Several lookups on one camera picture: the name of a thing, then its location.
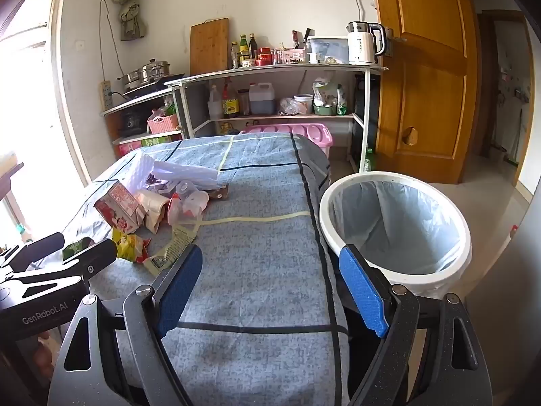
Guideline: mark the wooden door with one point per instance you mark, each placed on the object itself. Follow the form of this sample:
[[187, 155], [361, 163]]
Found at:
[[422, 93]]

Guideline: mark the white trash bin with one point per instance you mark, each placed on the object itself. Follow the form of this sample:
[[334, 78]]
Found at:
[[422, 281]]

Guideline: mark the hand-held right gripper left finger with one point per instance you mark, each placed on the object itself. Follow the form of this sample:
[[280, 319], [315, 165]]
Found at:
[[179, 292]]

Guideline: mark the white foam sheet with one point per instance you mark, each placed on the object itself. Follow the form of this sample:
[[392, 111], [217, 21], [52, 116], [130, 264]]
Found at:
[[177, 171]]

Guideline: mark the clear plastic bag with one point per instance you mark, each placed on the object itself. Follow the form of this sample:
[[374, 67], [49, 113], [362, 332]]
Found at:
[[289, 107]]

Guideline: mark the pink woven basket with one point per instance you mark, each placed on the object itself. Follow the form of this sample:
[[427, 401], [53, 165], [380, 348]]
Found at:
[[162, 124]]

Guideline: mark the dark glass bottle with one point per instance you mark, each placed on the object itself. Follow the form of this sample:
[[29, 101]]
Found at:
[[252, 46]]

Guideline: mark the white food bag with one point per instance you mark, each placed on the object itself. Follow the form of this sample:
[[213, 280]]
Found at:
[[325, 91]]

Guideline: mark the white plastic tub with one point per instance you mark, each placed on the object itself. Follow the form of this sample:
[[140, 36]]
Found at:
[[303, 105]]

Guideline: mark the small clear sauce bottle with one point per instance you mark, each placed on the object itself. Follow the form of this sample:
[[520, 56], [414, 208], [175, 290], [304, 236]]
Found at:
[[234, 57]]

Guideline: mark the printed cardboard box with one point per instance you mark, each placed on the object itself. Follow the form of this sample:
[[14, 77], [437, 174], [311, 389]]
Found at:
[[143, 143]]

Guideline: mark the beige wrapper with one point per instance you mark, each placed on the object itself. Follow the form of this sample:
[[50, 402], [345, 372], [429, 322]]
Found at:
[[167, 253]]

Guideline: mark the white electric kettle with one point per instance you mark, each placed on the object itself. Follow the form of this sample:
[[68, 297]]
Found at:
[[361, 46]]

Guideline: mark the black rice cooker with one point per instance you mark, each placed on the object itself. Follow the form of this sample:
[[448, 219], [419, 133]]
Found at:
[[130, 122]]

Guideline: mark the pale blue bin liner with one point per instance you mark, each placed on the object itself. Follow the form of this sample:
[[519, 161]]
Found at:
[[393, 228]]

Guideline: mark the steel steamer pot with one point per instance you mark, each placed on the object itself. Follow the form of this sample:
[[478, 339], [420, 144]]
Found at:
[[156, 70]]

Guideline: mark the brown coffee sachet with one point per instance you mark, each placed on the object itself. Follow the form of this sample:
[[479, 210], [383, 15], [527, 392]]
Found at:
[[219, 193]]

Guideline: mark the person's left hand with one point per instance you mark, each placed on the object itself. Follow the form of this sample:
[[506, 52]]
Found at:
[[44, 349]]

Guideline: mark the clear plastic cup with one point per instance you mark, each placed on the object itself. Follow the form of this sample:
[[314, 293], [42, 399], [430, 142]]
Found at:
[[190, 203]]

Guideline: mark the blue checked tablecloth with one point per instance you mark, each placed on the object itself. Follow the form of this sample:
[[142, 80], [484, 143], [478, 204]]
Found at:
[[262, 262]]

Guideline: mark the large soy sauce bottle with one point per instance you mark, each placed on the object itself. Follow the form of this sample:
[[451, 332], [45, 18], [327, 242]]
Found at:
[[230, 103]]

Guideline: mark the green wrapper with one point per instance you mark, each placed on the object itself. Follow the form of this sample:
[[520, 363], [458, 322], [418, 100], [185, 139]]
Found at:
[[78, 247]]

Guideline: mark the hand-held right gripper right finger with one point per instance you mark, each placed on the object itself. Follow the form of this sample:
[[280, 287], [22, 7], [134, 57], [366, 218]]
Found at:
[[363, 292]]

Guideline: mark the red jar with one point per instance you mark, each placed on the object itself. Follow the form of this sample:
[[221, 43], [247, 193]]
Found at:
[[263, 57]]

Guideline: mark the dark jar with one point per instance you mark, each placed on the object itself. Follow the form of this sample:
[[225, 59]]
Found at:
[[243, 103]]

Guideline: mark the white jug dark liquid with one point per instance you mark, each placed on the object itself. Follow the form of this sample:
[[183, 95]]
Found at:
[[262, 101]]

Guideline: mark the green plastic bottle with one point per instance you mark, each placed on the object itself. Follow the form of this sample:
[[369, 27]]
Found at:
[[370, 161]]

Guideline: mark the green basket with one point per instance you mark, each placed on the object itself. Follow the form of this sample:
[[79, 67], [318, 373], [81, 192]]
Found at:
[[325, 110]]

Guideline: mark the black induction cooker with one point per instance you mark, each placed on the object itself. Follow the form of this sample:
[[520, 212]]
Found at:
[[156, 85]]

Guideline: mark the yellowed power strip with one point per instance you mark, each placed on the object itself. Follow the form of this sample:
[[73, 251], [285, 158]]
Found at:
[[105, 95]]

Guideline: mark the clear storage box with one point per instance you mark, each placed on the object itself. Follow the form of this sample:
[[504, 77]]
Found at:
[[334, 46]]

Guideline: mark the red juice carton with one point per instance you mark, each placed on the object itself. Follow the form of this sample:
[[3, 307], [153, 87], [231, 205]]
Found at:
[[118, 207]]

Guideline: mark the green hanging cloth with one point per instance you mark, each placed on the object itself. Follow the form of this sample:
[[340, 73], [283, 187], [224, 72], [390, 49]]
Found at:
[[131, 17]]

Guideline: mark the yellow snack wrapper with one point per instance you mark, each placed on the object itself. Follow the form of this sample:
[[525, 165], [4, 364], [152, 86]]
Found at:
[[131, 245]]

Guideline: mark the wooden cutting board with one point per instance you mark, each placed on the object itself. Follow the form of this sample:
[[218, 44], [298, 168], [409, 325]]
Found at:
[[209, 46]]

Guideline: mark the pink knife holder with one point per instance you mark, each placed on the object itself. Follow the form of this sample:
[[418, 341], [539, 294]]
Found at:
[[293, 56]]

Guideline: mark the white shelf unit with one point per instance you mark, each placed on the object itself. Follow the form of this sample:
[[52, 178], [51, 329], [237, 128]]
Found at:
[[274, 72]]

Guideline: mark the yellow cooking oil bottle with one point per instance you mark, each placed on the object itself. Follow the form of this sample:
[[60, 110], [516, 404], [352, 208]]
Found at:
[[228, 129]]

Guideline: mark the beige paper bag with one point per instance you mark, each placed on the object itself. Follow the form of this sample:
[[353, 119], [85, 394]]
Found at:
[[154, 209]]

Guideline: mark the green-capped sauce bottle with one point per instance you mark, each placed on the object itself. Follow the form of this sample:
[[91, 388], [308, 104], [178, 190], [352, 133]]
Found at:
[[244, 50]]

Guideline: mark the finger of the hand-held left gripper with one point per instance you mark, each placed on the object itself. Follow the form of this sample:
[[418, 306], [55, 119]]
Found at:
[[99, 256], [42, 247]]

